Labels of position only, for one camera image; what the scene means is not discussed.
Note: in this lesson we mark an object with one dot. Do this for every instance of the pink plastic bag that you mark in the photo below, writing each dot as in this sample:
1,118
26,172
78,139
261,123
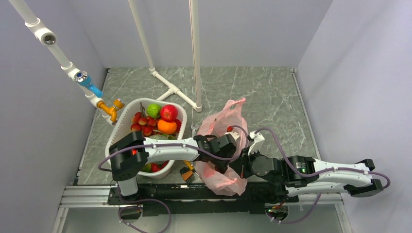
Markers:
227,131

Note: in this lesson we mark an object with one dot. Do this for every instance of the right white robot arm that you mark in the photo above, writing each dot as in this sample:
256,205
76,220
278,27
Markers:
298,175

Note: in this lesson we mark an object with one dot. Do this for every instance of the white PVC pipe frame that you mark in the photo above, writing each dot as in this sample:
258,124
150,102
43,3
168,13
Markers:
170,37

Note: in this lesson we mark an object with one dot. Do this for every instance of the white plastic basket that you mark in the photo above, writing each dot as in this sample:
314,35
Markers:
123,128

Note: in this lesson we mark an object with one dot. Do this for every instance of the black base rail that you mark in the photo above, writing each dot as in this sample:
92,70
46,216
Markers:
198,199

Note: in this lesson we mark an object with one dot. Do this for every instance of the red fake fruit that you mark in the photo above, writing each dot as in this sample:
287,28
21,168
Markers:
169,113

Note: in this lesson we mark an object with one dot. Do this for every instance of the silver wrench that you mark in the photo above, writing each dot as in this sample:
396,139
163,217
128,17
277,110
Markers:
194,129

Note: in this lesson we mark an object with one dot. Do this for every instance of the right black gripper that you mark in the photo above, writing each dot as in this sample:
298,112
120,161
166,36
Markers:
239,165

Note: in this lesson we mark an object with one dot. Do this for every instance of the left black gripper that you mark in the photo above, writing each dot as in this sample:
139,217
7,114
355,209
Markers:
223,164

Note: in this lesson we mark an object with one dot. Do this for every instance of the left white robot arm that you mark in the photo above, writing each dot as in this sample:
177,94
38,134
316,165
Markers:
130,154

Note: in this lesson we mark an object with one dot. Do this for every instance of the orange fake fruit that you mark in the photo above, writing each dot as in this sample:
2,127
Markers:
166,127

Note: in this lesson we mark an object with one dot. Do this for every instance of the white pipe with faucet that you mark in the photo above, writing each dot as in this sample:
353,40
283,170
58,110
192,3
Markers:
49,39

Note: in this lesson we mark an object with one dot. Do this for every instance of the green netted melon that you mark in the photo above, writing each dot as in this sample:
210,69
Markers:
162,137

